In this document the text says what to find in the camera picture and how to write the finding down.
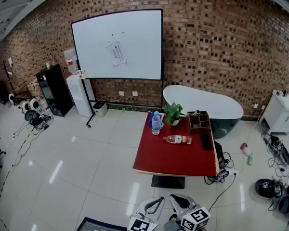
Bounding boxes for black monitor screen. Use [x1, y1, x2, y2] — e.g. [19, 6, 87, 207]
[76, 217, 128, 231]

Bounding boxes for red table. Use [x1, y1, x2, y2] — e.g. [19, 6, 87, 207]
[132, 112, 218, 177]

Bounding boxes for white water dispenser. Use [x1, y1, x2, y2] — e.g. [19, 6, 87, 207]
[66, 73, 96, 118]

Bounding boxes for black glass cabinet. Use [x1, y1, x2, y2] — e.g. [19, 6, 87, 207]
[35, 64, 74, 118]

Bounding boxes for black helmet with markers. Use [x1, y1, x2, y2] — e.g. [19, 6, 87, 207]
[254, 179, 284, 199]

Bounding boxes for black phone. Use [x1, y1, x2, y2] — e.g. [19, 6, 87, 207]
[200, 133, 214, 151]

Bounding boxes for black bag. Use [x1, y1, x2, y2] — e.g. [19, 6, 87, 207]
[213, 140, 232, 175]

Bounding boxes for dark round speaker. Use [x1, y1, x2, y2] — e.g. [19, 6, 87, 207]
[278, 195, 289, 214]

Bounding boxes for brown wooden organizer box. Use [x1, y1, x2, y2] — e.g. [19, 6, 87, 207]
[186, 110, 212, 134]

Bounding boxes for printed paper sheet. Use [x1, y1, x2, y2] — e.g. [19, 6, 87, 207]
[105, 41, 128, 66]

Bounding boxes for white round device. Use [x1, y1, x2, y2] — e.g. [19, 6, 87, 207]
[21, 100, 31, 114]
[28, 97, 42, 112]

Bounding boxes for green potted plant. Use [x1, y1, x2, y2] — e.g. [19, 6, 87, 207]
[163, 102, 184, 127]

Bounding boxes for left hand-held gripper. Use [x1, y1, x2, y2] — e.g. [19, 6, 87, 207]
[127, 196, 166, 231]

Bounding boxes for clear water jug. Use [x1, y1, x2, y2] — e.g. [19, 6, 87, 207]
[63, 47, 79, 76]

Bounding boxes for blue label water bottle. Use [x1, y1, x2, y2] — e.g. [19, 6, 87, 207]
[151, 111, 161, 136]

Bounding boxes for white cabinet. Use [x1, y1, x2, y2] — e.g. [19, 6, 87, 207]
[259, 90, 289, 136]

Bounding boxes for grey floor device with cables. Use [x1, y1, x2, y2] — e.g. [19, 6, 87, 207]
[266, 135, 289, 167]

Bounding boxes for whiteboard on black stand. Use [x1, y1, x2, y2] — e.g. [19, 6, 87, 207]
[71, 8, 165, 129]

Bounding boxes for red label plastic bottle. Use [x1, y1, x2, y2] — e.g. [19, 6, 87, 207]
[162, 135, 193, 145]

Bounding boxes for white bathtub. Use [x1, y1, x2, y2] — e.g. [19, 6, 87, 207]
[163, 84, 244, 140]

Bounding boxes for black table base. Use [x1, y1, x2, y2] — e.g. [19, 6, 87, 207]
[151, 175, 185, 189]

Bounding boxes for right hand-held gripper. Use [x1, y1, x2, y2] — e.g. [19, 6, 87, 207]
[169, 193, 211, 231]

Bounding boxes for pink and white toy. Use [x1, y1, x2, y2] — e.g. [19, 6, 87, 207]
[240, 142, 252, 156]

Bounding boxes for white trash bin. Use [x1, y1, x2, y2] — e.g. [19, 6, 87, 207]
[92, 102, 108, 118]

